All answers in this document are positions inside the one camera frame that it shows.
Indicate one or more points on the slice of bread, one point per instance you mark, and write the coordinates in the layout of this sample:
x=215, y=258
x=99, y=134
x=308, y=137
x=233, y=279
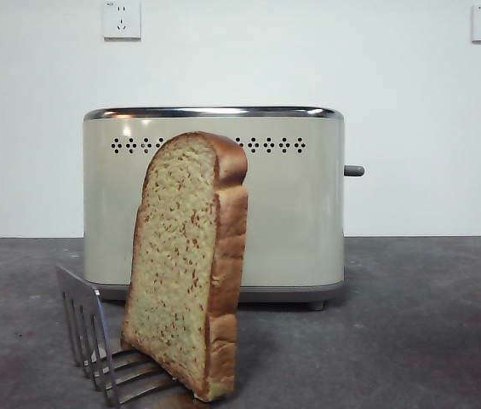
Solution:
x=176, y=264

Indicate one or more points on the cream toaster with chrome top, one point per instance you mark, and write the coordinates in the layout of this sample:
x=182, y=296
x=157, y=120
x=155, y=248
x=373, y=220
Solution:
x=291, y=213

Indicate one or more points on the grey toaster lever knob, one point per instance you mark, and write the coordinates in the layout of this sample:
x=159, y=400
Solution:
x=355, y=171

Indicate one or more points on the shiny steel toast rack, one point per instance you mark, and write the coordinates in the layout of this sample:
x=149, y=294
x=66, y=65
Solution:
x=74, y=283

